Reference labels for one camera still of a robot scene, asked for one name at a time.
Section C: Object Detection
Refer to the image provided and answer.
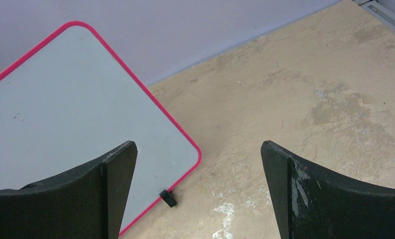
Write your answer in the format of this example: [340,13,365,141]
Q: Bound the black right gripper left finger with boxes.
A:
[0,141,137,239]

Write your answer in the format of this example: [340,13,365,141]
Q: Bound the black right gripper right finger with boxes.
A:
[261,140,395,239]

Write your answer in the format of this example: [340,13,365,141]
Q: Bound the pink framed whiteboard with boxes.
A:
[0,21,202,234]

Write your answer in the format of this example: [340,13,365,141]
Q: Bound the aluminium frame rail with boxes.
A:
[353,0,395,32]

